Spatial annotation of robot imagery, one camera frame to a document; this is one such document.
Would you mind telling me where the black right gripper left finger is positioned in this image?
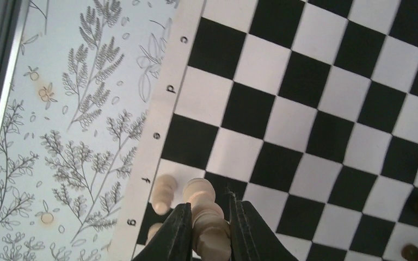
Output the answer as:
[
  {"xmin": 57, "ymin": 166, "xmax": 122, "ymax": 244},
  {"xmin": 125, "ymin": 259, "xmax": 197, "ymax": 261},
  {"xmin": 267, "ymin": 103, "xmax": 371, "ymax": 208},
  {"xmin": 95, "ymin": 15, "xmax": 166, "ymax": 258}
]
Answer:
[{"xmin": 132, "ymin": 203, "xmax": 192, "ymax": 261}]

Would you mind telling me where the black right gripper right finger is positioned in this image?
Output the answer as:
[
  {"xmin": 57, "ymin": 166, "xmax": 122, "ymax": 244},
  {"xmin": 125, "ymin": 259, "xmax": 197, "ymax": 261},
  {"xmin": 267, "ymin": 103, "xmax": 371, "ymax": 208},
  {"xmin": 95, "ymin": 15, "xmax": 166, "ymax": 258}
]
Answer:
[{"xmin": 227, "ymin": 190, "xmax": 297, "ymax": 261}]

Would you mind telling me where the light wooden chess piece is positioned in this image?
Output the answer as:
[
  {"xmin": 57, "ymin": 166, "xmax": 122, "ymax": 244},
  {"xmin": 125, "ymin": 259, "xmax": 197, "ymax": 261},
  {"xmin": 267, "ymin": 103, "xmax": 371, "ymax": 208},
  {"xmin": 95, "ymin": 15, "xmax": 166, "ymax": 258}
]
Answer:
[
  {"xmin": 145, "ymin": 222, "xmax": 163, "ymax": 245},
  {"xmin": 183, "ymin": 178, "xmax": 232, "ymax": 260},
  {"xmin": 151, "ymin": 174, "xmax": 177, "ymax": 215}
]

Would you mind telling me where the floral patterned table mat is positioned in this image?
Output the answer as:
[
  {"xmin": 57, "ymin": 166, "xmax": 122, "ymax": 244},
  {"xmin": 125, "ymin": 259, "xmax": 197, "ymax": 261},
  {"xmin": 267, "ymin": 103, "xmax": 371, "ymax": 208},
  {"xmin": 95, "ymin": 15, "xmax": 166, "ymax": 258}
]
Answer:
[{"xmin": 0, "ymin": 1, "xmax": 179, "ymax": 260}]

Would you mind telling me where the black white chessboard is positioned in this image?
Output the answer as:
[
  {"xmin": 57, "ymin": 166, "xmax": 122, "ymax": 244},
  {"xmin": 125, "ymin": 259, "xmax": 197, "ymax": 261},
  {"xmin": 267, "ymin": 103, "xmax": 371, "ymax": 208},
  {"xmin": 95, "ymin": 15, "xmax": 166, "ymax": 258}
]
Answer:
[{"xmin": 107, "ymin": 1, "xmax": 418, "ymax": 260}]

